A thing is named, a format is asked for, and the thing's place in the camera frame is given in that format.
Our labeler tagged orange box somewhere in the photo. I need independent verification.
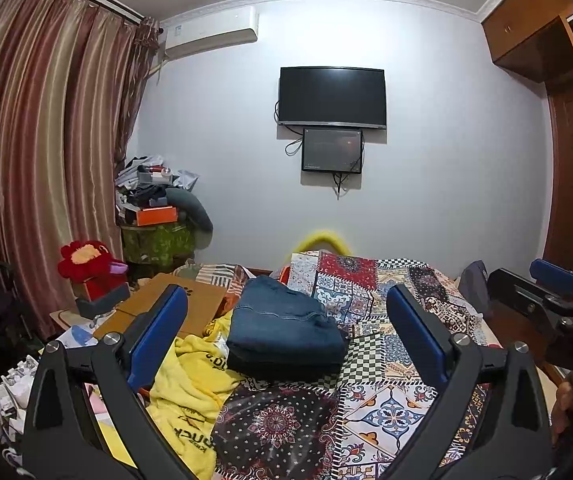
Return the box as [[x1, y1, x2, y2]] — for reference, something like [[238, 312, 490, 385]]
[[135, 205, 178, 227]]

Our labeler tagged striped brown curtain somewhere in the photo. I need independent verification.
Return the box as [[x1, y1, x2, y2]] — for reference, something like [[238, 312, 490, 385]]
[[0, 0, 160, 341]]

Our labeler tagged white air conditioner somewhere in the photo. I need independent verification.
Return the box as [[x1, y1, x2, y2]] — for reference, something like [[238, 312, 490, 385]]
[[159, 6, 258, 61]]

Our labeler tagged pile of clutter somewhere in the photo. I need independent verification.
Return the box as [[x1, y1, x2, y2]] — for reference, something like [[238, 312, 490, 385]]
[[114, 154, 200, 223]]

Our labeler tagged dark green neck pillow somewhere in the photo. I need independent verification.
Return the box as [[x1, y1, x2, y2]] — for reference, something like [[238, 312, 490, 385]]
[[165, 187, 214, 234]]

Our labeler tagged patchwork printed blanket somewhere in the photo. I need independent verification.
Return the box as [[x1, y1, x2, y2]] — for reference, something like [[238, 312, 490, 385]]
[[211, 250, 498, 480]]

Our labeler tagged yellow curved tube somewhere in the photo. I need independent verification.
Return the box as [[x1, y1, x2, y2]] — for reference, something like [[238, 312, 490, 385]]
[[293, 230, 350, 257]]

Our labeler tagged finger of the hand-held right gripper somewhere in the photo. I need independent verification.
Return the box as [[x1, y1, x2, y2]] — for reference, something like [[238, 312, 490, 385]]
[[531, 258, 573, 306], [489, 267, 573, 321]]

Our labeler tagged striped cloth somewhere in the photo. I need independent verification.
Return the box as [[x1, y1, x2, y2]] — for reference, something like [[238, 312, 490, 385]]
[[174, 262, 257, 308]]

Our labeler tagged small black wall monitor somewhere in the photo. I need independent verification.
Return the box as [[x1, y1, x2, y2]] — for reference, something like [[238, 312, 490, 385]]
[[301, 128, 364, 174]]

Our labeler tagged red plush toy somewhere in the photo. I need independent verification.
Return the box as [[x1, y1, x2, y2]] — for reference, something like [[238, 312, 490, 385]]
[[58, 240, 130, 297]]

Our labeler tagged black folded garment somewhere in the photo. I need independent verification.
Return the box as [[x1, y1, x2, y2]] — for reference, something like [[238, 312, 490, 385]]
[[226, 346, 347, 382]]

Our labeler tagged dark grey pillow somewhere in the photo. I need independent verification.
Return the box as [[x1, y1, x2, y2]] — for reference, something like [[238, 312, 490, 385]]
[[459, 260, 493, 319]]

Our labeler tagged grey box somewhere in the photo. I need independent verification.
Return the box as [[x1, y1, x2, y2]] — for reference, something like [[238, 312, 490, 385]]
[[76, 281, 132, 319]]

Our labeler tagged brown cardboard box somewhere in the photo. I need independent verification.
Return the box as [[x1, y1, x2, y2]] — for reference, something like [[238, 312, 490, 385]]
[[92, 272, 238, 342]]

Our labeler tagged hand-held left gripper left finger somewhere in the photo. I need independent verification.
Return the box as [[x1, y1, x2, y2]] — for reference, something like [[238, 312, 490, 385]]
[[21, 285, 202, 480]]

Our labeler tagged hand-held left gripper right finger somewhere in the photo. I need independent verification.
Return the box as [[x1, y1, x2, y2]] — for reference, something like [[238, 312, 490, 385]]
[[381, 285, 553, 480]]

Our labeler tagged green patterned container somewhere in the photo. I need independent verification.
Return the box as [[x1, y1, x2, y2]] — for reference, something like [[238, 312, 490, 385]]
[[120, 222, 196, 267]]

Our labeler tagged wooden overhead cabinet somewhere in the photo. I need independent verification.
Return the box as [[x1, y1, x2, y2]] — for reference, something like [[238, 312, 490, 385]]
[[481, 0, 573, 83]]

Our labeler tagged blue denim jacket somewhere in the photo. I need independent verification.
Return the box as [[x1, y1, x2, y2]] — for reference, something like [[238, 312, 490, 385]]
[[226, 276, 348, 366]]

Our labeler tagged person's right hand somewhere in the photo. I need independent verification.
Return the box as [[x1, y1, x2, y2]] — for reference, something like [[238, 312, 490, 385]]
[[551, 380, 573, 443]]

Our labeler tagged yellow printed towel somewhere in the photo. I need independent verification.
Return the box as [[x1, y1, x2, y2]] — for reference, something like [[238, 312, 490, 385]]
[[148, 310, 248, 479]]

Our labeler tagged wall-mounted black television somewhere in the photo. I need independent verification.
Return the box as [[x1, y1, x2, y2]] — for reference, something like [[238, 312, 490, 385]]
[[277, 66, 387, 130]]

